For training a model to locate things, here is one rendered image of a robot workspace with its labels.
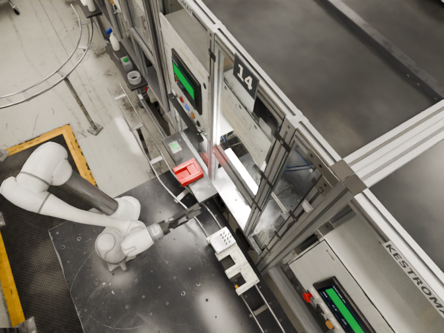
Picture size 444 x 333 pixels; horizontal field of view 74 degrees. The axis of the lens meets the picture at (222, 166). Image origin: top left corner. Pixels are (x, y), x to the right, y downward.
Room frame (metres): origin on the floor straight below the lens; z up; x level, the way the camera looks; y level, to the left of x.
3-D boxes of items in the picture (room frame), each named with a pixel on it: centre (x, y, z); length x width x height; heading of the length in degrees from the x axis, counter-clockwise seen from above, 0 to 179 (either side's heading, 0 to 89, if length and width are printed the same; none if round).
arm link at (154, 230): (0.39, 0.31, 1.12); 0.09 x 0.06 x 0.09; 35
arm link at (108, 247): (0.36, 0.62, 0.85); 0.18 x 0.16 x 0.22; 168
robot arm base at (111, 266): (0.33, 0.61, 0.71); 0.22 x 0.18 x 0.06; 36
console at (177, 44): (1.04, 0.11, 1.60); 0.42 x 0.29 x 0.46; 36
